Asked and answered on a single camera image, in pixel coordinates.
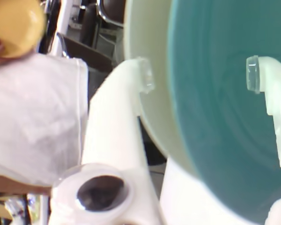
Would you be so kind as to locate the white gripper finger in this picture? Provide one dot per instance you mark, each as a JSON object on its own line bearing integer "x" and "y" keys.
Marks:
{"x": 278, "y": 93}
{"x": 114, "y": 117}

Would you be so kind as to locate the teal plate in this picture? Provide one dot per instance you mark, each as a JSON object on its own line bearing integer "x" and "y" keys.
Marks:
{"x": 213, "y": 93}

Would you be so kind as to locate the yellow plate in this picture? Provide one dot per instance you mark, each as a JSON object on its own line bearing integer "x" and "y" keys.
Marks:
{"x": 16, "y": 23}

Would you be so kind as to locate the person in white shirt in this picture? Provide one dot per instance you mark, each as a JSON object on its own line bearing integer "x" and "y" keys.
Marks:
{"x": 37, "y": 117}

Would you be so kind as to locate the plastic googly eye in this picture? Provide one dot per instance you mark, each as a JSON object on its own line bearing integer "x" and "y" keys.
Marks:
{"x": 100, "y": 193}

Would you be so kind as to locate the cream white plate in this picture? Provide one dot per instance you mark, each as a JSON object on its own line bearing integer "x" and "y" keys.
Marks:
{"x": 150, "y": 35}

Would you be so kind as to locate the black chair chrome frame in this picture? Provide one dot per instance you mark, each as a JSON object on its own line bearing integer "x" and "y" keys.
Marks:
{"x": 93, "y": 23}

